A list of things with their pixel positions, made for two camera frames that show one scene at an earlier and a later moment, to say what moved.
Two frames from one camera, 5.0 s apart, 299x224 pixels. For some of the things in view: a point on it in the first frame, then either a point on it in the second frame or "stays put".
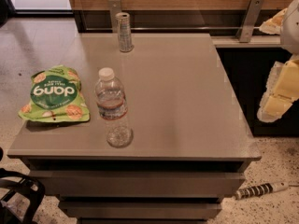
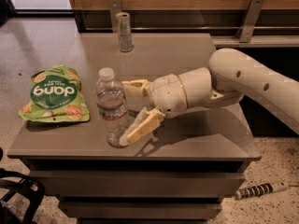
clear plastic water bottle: x=113 y=108 stays put
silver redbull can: x=124 y=33 stays put
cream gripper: x=291 y=27 to x=163 y=94
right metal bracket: x=249 y=22 stays put
